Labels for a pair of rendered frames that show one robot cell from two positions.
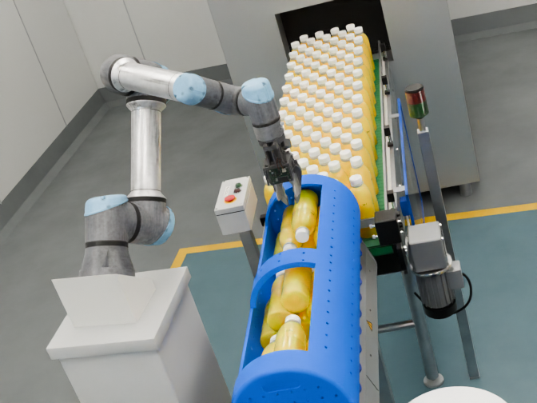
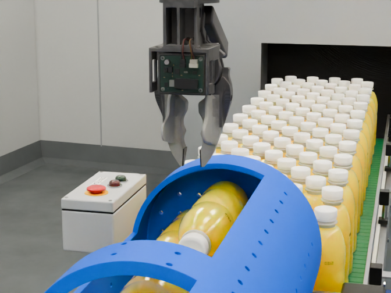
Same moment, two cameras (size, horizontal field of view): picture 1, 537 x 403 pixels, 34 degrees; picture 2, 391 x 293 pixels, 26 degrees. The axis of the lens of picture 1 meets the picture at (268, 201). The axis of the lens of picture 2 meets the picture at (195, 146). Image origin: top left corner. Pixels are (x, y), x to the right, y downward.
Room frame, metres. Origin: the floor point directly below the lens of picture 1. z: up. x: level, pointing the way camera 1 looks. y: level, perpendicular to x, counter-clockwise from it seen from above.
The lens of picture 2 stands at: (1.08, -0.06, 1.54)
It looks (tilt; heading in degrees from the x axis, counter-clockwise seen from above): 13 degrees down; 0
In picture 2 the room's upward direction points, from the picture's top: straight up
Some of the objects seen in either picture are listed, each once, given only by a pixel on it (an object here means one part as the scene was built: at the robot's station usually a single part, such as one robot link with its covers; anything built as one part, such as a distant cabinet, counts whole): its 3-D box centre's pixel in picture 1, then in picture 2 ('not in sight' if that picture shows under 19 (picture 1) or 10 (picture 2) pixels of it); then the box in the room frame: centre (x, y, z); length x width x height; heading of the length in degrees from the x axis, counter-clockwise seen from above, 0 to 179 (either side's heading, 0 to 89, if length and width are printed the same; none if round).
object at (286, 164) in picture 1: (276, 157); (187, 43); (2.08, -0.06, 1.43); 0.09 x 0.08 x 0.12; 166
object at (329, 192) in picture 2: (356, 161); (332, 195); (2.57, -0.32, 1.10); 0.04 x 0.04 x 0.02
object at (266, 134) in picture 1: (269, 129); not in sight; (2.08, -0.06, 1.51); 0.08 x 0.08 x 0.05
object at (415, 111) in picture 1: (417, 107); not in sight; (2.64, -0.57, 1.18); 0.06 x 0.06 x 0.05
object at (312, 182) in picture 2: (345, 155); (315, 184); (2.64, -0.29, 1.10); 0.04 x 0.04 x 0.02
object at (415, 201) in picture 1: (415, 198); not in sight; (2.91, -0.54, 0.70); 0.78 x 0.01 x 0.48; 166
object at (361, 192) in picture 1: (363, 207); (323, 271); (2.44, -0.28, 1.00); 0.07 x 0.07 x 0.19
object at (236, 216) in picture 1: (236, 205); (106, 210); (2.63, 0.11, 1.05); 0.20 x 0.10 x 0.10; 166
